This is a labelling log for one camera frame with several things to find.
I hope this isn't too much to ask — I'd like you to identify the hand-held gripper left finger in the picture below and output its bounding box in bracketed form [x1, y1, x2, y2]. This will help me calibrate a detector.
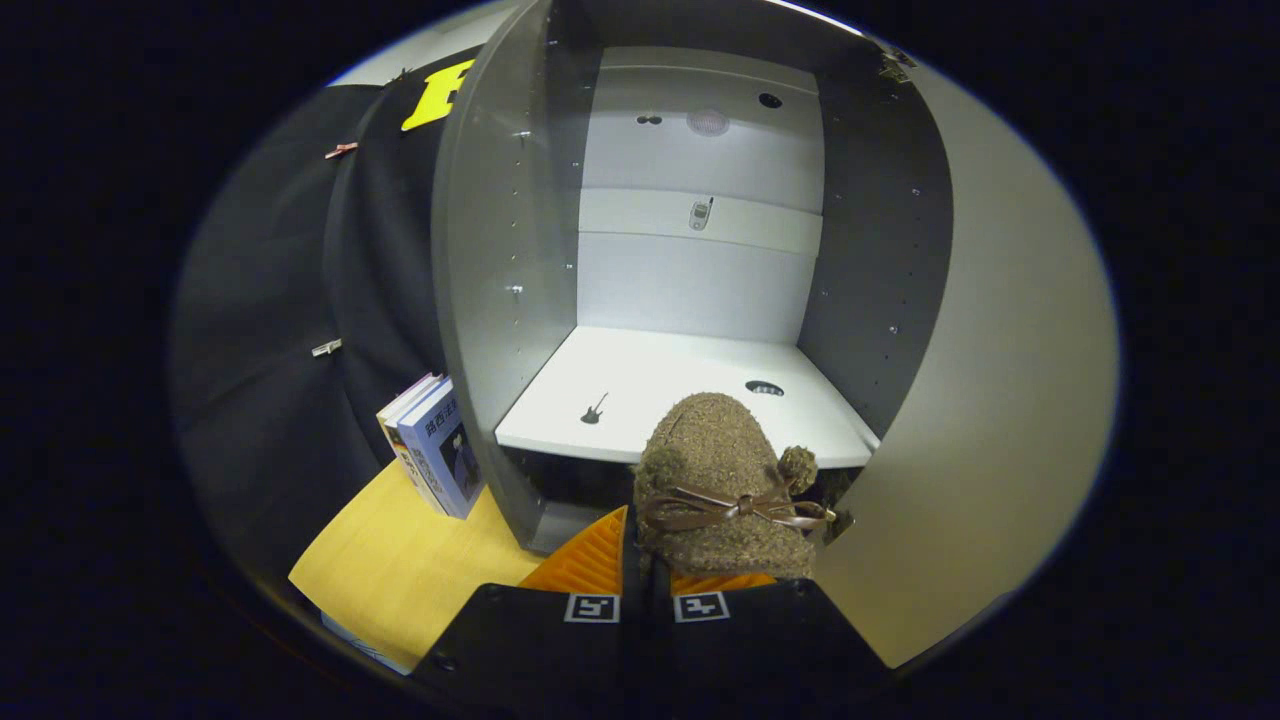
[410, 505, 649, 701]

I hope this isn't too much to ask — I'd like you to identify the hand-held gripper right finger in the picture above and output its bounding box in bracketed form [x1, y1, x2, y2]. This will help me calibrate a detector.
[650, 570, 891, 701]

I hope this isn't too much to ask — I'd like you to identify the brown fuzzy shoe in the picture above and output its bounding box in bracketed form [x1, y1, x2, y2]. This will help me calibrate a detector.
[632, 392, 838, 581]

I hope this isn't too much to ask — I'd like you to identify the beige shoe cabinet door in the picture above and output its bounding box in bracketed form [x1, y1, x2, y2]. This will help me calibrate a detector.
[815, 60, 1119, 669]

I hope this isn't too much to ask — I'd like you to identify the grey shoe cabinet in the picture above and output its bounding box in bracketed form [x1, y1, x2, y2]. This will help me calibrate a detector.
[430, 0, 956, 556]

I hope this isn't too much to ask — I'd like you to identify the blue paperback book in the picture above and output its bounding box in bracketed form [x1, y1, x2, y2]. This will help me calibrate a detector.
[398, 380, 484, 520]

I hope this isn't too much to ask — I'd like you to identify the white paperback book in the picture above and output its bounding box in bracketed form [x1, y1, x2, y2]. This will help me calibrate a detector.
[377, 373, 447, 513]

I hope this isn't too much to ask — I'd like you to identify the black backdrop cloth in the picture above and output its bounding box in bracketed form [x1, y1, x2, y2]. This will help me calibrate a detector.
[170, 45, 481, 581]

